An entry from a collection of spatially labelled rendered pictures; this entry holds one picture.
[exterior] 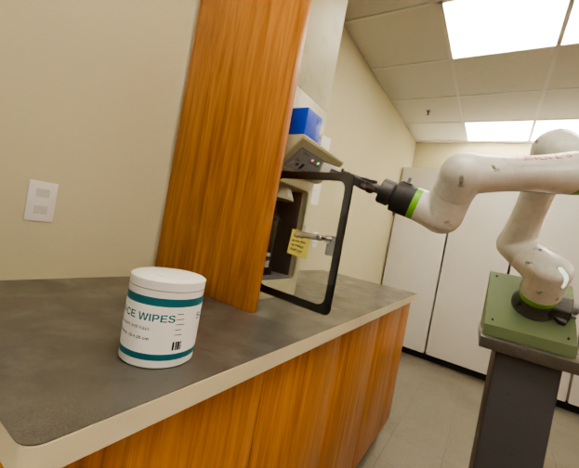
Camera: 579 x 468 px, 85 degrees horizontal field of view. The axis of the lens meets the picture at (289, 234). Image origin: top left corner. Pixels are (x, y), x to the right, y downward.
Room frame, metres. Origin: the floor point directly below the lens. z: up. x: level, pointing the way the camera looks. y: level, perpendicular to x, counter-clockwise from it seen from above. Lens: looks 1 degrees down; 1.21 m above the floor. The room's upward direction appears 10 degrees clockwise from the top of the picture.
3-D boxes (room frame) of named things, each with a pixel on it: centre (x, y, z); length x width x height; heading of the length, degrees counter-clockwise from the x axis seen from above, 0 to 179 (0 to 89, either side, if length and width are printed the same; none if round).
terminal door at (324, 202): (0.96, -0.03, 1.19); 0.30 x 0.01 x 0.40; 50
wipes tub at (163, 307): (0.58, 0.20, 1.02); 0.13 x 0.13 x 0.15
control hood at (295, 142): (1.16, -0.03, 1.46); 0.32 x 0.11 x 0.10; 147
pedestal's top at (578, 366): (1.24, -1.00, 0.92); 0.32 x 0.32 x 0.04; 59
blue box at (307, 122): (1.08, 0.02, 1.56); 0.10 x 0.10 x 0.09; 57
